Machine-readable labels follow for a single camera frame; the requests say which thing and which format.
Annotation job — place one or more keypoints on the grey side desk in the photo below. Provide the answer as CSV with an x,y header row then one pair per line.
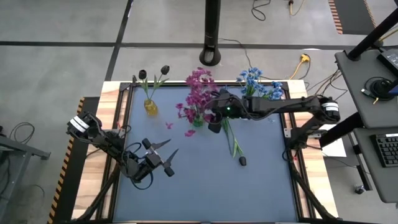
x,y
357,102

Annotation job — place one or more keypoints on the black keyboard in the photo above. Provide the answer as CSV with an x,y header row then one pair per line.
x,y
387,151

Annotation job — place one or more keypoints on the black aluminium table frame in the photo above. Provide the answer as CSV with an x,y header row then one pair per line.
x,y
174,84

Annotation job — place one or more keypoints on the black caster wheel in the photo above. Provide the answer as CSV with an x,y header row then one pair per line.
x,y
359,189

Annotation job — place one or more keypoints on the green glass vase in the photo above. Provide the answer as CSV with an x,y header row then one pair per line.
x,y
198,122

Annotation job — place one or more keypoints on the grey metal stand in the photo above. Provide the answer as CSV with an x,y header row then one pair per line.
x,y
18,147

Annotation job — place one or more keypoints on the white paper sheet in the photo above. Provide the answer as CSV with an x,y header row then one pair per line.
x,y
335,149

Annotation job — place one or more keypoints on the black round pillar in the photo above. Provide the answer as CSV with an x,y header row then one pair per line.
x,y
211,31

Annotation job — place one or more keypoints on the black diagonal stand beam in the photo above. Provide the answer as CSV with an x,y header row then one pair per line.
x,y
373,35

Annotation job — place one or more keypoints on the orange striped floor mat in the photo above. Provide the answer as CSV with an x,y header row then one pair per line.
x,y
354,15

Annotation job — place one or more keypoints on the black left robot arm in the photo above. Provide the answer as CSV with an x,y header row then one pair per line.
x,y
105,141

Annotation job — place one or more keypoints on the clear glass vase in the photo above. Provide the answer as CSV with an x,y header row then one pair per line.
x,y
272,119

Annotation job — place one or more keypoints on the yellow power plug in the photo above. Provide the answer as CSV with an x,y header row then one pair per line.
x,y
305,58

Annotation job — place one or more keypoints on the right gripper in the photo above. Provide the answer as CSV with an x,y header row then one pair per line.
x,y
233,109

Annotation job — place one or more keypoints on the black laptop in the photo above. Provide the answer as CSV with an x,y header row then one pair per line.
x,y
390,59

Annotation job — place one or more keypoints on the blue artificial flower bunch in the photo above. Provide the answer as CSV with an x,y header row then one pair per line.
x,y
276,92
250,76

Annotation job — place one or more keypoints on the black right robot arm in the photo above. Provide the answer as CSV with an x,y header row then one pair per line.
x,y
289,105

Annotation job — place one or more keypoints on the fallen purple flower petal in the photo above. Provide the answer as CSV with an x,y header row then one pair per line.
x,y
190,133
169,125

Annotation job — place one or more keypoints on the black artificial tulip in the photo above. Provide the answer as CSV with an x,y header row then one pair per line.
x,y
165,69
142,74
242,161

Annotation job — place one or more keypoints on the yellow glass vase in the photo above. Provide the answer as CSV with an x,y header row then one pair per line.
x,y
151,108

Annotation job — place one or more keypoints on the black panel with hazard stripes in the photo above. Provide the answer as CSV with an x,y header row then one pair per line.
x,y
68,186

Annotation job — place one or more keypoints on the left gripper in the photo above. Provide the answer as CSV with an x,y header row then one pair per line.
x,y
150,161

